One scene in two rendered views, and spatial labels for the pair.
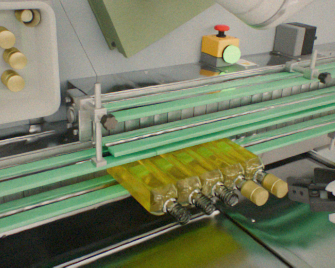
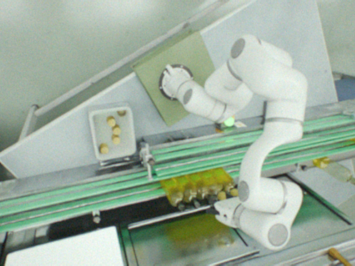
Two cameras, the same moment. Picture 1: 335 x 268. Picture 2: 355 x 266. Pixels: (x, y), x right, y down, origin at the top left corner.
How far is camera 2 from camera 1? 0.47 m
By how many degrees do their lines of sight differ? 16
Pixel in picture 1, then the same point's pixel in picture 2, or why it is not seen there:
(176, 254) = (185, 225)
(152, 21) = (180, 109)
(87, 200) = (145, 195)
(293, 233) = not seen: hidden behind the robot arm
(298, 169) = not seen: hidden behind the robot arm
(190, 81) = (202, 137)
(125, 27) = (166, 113)
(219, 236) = (210, 218)
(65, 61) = (140, 127)
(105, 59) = (161, 125)
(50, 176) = (127, 184)
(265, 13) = (214, 117)
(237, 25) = not seen: hidden behind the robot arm
